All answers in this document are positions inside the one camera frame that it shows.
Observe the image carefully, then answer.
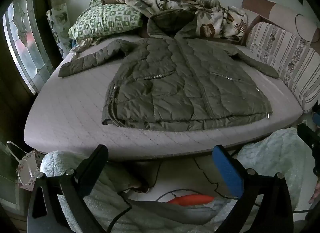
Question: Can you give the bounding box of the floral bag with white handles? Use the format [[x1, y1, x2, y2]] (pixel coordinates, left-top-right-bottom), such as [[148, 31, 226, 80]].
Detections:
[[6, 141, 45, 190]]

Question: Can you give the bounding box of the striped floral cushion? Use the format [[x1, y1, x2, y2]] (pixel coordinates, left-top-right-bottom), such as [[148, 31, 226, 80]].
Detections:
[[245, 22, 320, 114]]

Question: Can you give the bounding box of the brown and pink backrest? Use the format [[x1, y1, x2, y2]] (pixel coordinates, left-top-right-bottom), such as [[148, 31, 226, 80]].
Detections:
[[241, 0, 320, 51]]

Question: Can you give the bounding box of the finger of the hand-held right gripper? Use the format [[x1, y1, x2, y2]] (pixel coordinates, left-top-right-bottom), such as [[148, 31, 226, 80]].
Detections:
[[297, 121, 318, 149]]

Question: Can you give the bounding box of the green white patterned pillow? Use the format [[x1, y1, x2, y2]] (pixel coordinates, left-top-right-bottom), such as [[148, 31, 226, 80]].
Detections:
[[68, 0, 143, 48]]

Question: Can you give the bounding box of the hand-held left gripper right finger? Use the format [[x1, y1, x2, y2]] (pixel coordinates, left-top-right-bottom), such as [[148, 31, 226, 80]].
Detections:
[[212, 144, 298, 233]]

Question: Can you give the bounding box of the white floral pillow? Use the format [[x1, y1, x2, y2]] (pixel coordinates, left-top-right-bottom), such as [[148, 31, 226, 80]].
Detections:
[[46, 3, 72, 59]]

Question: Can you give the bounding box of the orange red object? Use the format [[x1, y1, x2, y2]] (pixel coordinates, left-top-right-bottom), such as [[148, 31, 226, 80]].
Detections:
[[166, 194, 215, 207]]

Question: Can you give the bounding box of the thin black cable loop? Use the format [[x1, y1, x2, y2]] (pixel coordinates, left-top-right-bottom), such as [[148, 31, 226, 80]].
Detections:
[[294, 14, 320, 43]]

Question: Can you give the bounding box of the person's right hand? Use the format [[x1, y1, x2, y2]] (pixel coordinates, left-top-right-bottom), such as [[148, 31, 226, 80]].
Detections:
[[308, 177, 320, 204]]

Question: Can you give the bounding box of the olive green puffer jacket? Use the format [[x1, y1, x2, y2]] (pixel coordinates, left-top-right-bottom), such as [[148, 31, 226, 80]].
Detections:
[[58, 10, 280, 131]]

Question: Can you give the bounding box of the leaf print blanket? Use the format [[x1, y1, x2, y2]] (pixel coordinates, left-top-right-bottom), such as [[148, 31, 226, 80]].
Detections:
[[100, 0, 248, 42]]

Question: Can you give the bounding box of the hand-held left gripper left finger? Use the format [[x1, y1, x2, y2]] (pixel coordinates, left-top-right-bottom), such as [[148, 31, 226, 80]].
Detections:
[[27, 144, 109, 233]]

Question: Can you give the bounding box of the person's pale fleece clothing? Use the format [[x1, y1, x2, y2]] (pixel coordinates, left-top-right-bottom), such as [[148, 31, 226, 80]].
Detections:
[[40, 127, 313, 233]]

